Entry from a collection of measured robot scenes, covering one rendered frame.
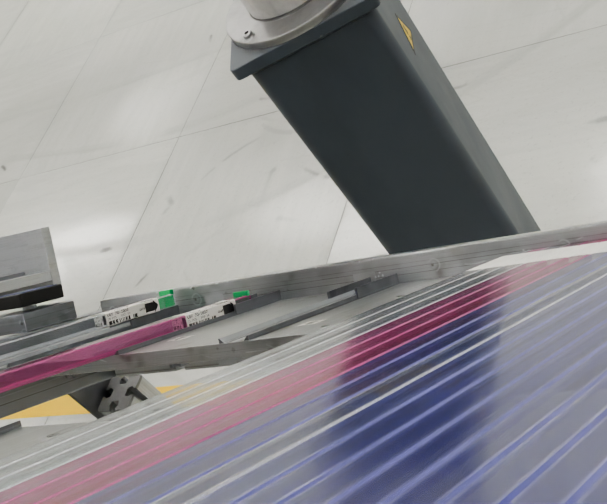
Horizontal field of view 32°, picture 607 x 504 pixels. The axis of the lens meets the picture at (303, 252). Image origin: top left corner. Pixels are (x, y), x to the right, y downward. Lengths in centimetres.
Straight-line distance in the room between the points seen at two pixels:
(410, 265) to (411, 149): 52
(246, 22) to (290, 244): 93
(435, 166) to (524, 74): 85
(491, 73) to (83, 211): 110
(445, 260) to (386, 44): 48
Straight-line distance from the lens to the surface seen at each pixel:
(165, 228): 245
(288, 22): 121
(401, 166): 133
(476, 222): 140
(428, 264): 79
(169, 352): 69
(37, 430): 50
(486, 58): 225
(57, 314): 96
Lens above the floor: 125
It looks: 36 degrees down
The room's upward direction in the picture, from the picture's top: 40 degrees counter-clockwise
